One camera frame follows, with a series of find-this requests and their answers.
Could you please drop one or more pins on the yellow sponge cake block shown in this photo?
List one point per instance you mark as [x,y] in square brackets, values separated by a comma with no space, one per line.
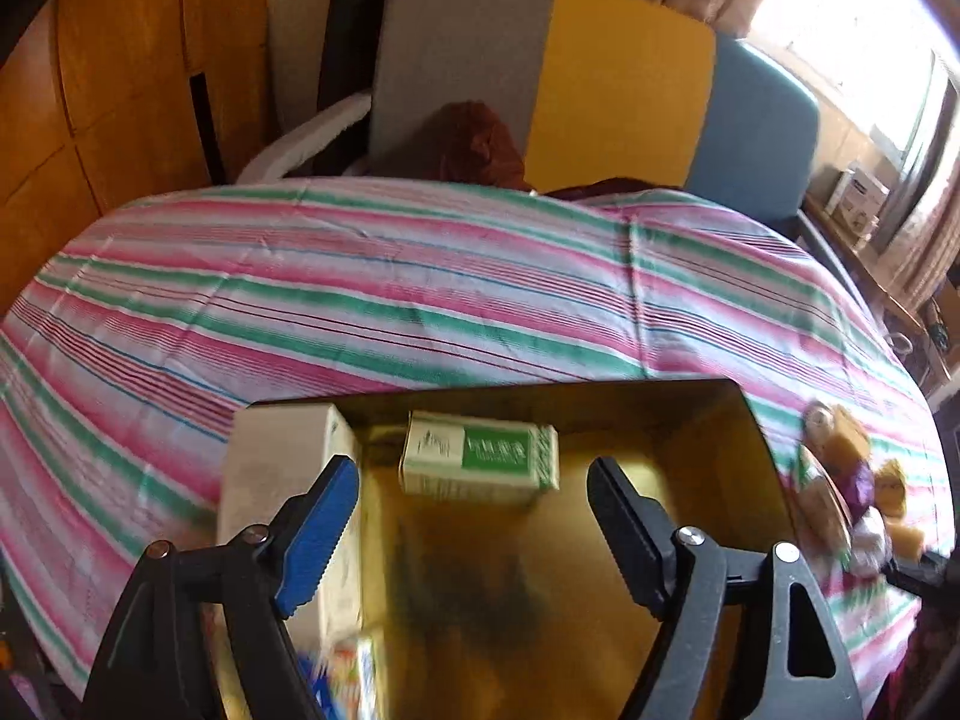
[847,444]

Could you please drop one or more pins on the dark red cushion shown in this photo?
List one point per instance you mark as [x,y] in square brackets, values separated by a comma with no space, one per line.
[461,143]

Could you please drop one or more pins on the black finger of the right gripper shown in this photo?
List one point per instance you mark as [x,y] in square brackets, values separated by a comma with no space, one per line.
[933,577]

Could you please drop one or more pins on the white cardboard box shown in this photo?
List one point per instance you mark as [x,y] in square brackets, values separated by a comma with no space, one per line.
[275,452]

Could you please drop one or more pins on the wooden wardrobe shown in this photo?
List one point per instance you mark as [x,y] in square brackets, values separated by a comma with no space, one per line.
[106,101]

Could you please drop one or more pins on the purple snack wrapper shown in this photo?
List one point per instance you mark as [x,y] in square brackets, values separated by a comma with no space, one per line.
[858,490]

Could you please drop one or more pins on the gold metal tin tray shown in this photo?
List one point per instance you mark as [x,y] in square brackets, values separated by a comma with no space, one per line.
[519,611]

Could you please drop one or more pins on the white ball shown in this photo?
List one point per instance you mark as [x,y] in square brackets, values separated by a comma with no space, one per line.
[871,547]

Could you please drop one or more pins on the green-edged cracker snack packet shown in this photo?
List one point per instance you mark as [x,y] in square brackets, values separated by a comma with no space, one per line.
[826,516]

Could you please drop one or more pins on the striped pink green bedsheet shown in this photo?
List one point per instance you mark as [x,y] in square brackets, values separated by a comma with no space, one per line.
[125,359]

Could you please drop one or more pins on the white knotted cloth bundle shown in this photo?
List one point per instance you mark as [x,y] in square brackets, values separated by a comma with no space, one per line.
[819,423]

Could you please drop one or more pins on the black rolled mat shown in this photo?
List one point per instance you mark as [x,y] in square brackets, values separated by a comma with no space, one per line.
[348,56]

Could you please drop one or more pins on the yellow knitted face toy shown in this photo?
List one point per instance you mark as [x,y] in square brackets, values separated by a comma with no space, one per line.
[890,490]

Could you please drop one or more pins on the white chair armrest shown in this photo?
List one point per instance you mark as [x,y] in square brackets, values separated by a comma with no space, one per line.
[302,143]

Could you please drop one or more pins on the wooden side table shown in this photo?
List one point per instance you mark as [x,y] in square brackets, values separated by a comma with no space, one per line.
[910,337]

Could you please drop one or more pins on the white blue product box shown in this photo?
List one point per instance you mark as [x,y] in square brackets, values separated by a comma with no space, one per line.
[856,201]

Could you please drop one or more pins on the green white small carton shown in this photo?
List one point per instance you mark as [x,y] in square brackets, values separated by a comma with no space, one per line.
[448,457]

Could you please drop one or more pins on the grey yellow blue chair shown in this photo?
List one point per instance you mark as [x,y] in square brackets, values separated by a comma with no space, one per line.
[598,90]

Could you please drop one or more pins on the blue white tissue pack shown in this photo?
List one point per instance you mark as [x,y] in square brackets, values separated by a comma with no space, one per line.
[342,677]

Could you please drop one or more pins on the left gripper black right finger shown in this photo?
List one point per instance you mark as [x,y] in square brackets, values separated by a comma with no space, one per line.
[638,533]

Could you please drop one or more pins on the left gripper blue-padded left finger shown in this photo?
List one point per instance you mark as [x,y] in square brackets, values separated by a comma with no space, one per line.
[307,530]

